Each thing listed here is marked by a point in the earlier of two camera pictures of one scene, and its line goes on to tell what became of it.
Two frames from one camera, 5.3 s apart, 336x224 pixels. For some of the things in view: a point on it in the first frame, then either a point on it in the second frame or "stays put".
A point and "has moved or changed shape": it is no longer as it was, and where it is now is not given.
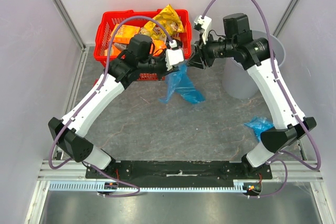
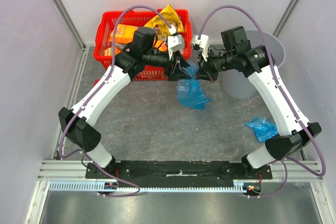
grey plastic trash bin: x=237 y=82 stays put
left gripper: x=165 y=71 to x=177 y=73
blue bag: x=259 y=125 stays put
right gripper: x=202 y=54 to x=206 y=69
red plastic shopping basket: x=177 y=23 stays put
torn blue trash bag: x=180 y=81 has moved or changed shape
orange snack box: x=124 y=33 stays put
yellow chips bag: x=168 y=18 stays put
